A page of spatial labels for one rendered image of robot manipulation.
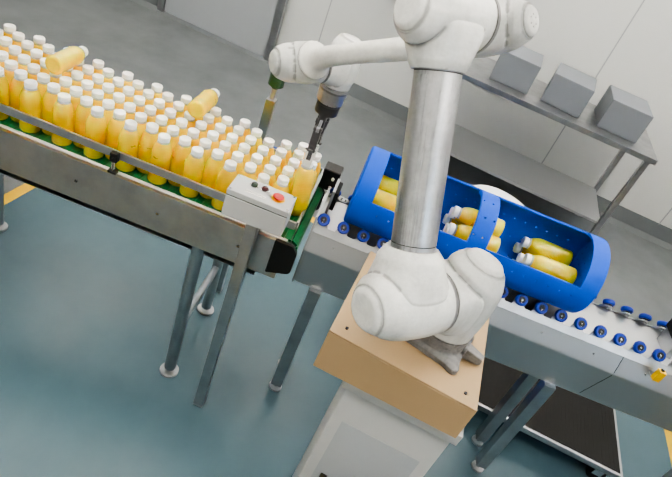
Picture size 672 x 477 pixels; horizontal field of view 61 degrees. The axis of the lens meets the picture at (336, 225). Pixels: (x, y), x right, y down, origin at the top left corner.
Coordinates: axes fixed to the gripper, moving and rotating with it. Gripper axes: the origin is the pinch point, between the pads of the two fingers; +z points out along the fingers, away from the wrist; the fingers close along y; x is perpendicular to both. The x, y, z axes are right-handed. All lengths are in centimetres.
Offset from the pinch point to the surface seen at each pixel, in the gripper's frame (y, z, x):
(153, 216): -13, 38, 43
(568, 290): -5, 7, -96
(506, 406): 14, 86, -117
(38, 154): -13, 32, 86
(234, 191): -24.3, 7.6, 15.9
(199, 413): -25, 117, 5
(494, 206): 6, -6, -63
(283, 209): -23.6, 7.4, 0.2
